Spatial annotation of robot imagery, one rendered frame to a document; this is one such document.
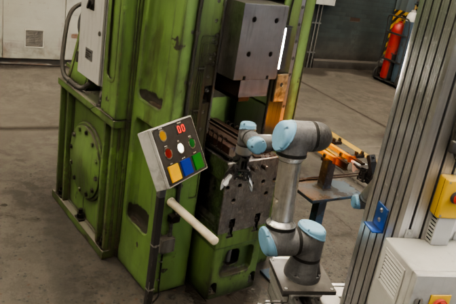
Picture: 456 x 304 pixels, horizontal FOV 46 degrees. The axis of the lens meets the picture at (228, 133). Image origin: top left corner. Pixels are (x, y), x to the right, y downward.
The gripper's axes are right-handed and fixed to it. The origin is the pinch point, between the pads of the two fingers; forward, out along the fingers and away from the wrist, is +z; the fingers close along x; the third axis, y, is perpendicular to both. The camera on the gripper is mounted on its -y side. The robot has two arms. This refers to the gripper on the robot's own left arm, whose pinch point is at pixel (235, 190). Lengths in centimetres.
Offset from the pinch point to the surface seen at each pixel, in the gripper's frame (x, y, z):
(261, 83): 18, -50, -41
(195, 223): -13.3, -19.3, 30.0
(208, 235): -7.7, -8.1, 29.9
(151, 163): -41.1, 0.2, -11.0
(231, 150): 5.5, -43.7, -2.5
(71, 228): -81, -116, 94
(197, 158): -17.6, -15.2, -8.7
